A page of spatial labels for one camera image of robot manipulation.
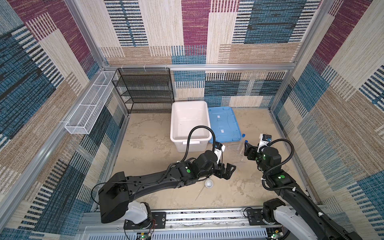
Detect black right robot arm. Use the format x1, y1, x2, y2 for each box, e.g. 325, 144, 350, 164
244, 135, 361, 240

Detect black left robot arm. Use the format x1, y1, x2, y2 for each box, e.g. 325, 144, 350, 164
98, 141, 236, 228

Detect clear plastic tube rack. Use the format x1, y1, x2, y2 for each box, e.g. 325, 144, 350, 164
226, 144, 246, 164

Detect small white ceramic crucible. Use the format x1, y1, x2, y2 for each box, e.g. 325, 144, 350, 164
205, 179, 214, 189

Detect blue plastic bin lid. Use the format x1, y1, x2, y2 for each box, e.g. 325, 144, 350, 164
208, 107, 242, 143

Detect white plastic storage bin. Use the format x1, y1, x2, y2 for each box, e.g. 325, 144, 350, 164
170, 101, 212, 153

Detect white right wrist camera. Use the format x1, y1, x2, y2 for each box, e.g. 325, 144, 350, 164
258, 134, 272, 152

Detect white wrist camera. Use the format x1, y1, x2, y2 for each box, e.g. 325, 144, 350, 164
214, 142, 226, 164
258, 134, 272, 152

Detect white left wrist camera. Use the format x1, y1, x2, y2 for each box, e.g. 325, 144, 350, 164
214, 142, 226, 164

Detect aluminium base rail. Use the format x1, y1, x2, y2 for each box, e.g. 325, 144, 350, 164
74, 206, 340, 240

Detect black wire shelf rack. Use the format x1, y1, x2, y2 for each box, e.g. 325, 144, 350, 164
112, 68, 175, 114

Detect white wire mesh basket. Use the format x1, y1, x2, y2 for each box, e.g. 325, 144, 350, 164
65, 71, 115, 135

